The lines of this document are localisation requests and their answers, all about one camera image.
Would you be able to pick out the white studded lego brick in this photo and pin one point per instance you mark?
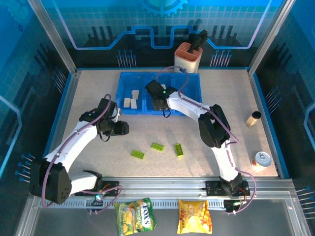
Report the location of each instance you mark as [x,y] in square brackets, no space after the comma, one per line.
[135,93]

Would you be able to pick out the white curved lego brick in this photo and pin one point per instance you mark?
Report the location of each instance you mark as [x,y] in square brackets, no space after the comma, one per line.
[134,104]

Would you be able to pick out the small beige lego brick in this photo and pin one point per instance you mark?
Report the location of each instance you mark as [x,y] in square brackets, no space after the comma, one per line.
[127,102]

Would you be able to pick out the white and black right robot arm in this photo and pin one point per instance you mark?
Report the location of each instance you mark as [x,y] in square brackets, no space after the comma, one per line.
[187,105]

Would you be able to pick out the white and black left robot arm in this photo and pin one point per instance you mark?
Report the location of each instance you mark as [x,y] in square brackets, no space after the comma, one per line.
[73,142]

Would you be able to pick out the green long lego brick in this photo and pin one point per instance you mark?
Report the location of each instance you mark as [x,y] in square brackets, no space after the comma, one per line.
[179,150]
[137,154]
[157,147]

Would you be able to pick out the blue three-compartment plastic bin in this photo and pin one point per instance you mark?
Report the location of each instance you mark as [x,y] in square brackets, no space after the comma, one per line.
[128,83]

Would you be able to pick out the white knife block pink top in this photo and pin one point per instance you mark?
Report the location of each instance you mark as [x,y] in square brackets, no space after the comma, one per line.
[189,60]

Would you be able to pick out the small controller board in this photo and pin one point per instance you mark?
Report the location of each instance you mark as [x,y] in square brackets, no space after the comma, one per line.
[97,198]
[233,206]

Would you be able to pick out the green Fox's candy bag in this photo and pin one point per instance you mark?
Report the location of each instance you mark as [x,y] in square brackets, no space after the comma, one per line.
[135,217]

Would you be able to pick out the beige bottle with black cap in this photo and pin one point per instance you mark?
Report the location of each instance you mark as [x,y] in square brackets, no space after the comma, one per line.
[251,121]

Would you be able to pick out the yellow snack bag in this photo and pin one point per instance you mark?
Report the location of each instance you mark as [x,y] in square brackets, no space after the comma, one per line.
[194,217]

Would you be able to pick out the silver-top tin can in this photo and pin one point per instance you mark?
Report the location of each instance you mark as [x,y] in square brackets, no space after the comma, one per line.
[262,159]

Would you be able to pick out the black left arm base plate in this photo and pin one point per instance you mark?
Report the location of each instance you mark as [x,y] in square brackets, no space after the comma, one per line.
[112,184]

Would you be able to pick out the aluminium mounting rail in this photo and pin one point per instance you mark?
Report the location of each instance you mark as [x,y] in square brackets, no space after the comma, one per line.
[162,184]

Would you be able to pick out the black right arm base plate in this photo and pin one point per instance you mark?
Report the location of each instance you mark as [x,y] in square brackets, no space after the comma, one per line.
[211,188]

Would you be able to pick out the aluminium frame post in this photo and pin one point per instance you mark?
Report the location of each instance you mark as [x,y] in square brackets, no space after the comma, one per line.
[270,37]
[53,37]

